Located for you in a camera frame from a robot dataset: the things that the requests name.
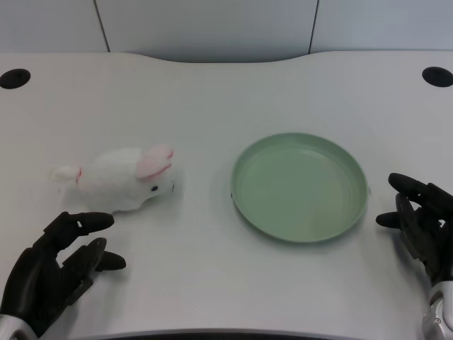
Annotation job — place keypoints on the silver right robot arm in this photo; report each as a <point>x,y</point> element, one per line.
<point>440,311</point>

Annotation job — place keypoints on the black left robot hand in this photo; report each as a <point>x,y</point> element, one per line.
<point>39,269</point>

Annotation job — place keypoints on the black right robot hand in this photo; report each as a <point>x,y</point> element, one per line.
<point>421,230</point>

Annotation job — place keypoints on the green round plate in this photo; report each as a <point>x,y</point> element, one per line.
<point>300,187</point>

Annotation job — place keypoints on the white plush rabbit doll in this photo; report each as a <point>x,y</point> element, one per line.
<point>120,180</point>

